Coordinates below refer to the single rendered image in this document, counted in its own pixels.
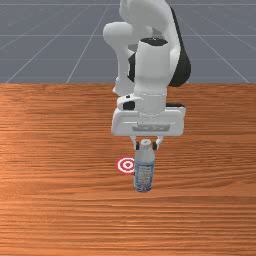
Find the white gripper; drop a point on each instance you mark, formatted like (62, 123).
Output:
(148, 121)

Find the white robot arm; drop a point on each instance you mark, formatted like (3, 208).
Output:
(151, 76)

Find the clear plastic bottle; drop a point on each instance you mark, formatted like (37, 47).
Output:
(144, 170)

